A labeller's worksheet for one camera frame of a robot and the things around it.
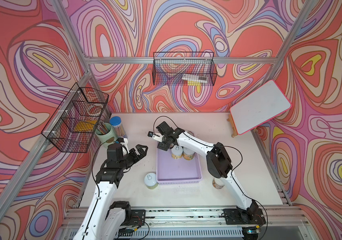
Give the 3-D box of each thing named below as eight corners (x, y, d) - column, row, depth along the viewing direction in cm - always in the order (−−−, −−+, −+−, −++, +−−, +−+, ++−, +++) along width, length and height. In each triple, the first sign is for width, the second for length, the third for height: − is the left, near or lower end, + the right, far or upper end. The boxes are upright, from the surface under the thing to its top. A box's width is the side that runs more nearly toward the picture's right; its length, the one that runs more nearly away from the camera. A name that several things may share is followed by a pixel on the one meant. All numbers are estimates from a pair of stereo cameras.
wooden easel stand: (232, 138, 107) (234, 133, 103) (225, 118, 119) (227, 113, 115) (235, 138, 107) (237, 133, 103) (228, 118, 120) (230, 113, 115)
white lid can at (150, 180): (145, 189, 84) (143, 184, 78) (146, 177, 88) (144, 172, 83) (157, 189, 84) (156, 184, 78) (158, 177, 88) (157, 172, 83)
